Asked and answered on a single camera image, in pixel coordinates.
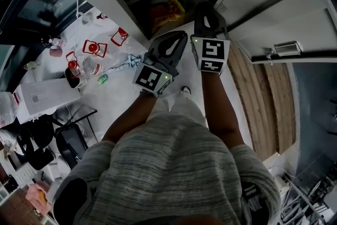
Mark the person's grey striped shirt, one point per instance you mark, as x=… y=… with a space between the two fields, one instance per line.
x=168 y=166

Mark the person's white shoe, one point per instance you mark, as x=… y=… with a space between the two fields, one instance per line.
x=185 y=92

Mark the dark soda bottle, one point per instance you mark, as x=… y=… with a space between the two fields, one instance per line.
x=101 y=17

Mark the clear plastic bag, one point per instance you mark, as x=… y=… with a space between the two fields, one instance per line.
x=7 y=110

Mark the person's left forearm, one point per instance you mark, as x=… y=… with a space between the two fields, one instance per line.
x=129 y=118

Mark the pink cloth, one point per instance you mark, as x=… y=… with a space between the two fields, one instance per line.
x=35 y=197

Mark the black metal frame chair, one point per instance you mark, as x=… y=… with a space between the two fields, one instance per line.
x=69 y=145

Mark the small white bin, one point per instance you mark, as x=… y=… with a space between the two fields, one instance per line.
x=75 y=79

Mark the white cardboard box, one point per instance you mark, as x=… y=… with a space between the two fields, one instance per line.
x=44 y=100

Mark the black bag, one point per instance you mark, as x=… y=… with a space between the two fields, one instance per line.
x=37 y=145

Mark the clear bottle red label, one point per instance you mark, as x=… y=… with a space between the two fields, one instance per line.
x=90 y=67

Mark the clear green bottle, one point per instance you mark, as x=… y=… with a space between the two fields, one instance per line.
x=31 y=65

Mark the small white bottle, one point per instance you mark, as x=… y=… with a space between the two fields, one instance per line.
x=56 y=41

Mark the yellow snack packet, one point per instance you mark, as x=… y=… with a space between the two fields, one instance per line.
x=163 y=15

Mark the pink round container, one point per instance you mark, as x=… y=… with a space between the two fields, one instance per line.
x=55 y=51

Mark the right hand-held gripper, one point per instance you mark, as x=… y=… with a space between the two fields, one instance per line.
x=210 y=54

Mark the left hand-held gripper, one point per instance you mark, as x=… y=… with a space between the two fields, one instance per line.
x=152 y=77

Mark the dark glass window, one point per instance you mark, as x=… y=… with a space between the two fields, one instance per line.
x=34 y=2

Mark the person's light shorts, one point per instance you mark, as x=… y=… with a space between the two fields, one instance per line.
x=181 y=110

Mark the metal shelf rack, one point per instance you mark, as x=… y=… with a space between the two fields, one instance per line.
x=310 y=197

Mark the person's right forearm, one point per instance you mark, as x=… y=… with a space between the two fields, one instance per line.
x=221 y=108

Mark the green drink can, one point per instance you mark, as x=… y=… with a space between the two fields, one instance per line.
x=103 y=79

